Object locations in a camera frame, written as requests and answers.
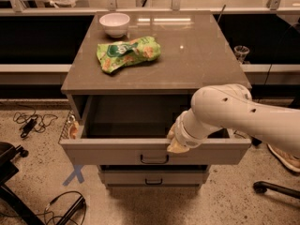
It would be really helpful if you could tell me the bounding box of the green snack bag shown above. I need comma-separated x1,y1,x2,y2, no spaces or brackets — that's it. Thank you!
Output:
97,37,161,74

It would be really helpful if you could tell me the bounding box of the black power adapter with cable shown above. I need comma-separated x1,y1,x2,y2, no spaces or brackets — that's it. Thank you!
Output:
13,105,58,139

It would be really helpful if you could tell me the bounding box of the grey bottom drawer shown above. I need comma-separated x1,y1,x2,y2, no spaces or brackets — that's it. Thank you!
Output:
98,171,208,186

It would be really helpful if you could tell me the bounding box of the grey drawer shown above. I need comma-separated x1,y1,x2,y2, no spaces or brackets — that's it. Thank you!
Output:
61,95,250,165
98,171,208,186

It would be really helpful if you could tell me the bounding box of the white bowl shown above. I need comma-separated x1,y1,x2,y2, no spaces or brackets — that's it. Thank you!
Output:
99,13,130,38

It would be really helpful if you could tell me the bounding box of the black chair leg with caster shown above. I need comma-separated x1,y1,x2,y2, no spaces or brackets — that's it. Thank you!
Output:
253,181,300,199

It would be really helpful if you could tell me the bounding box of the grey top drawer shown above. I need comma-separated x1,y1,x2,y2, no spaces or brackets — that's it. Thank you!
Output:
61,95,250,165

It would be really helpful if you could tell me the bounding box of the clear glass cup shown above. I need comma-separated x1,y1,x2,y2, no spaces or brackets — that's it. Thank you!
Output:
233,45,249,63

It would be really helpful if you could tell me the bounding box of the black office chair base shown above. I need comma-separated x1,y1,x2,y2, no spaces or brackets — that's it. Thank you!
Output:
0,142,45,225

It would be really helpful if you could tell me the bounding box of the grey drawer cabinet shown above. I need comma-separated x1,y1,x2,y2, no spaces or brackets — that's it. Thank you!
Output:
62,11,248,174

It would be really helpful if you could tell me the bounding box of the blue tape cross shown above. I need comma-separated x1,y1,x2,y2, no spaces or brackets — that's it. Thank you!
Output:
63,165,84,187

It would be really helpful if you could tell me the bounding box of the black stand with cables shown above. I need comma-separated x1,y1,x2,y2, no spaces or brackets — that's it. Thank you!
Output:
43,190,87,225

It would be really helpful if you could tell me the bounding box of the wire basket with items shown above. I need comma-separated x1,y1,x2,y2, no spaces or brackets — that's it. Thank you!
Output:
59,111,79,142

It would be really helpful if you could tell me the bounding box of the tan shoe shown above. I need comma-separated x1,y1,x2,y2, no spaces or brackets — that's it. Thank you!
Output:
268,144,300,173

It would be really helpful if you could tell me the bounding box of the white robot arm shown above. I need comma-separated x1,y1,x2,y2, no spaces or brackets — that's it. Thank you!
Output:
167,84,300,158

